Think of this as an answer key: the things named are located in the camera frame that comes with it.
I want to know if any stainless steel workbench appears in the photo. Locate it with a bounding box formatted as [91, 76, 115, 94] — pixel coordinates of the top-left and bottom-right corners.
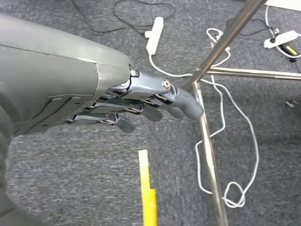
[184, 0, 301, 226]

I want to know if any white power strip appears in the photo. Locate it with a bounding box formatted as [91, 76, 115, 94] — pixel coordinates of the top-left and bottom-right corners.
[145, 16, 164, 56]
[263, 30, 301, 49]

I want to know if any black power adapter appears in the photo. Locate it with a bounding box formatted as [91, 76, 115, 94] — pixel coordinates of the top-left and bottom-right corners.
[278, 43, 300, 62]

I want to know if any black thin floor cable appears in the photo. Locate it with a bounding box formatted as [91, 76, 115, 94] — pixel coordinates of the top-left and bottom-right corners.
[226, 18, 271, 37]

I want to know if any white power strip cable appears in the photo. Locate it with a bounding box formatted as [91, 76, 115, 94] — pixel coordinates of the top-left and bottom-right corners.
[149, 53, 260, 209]

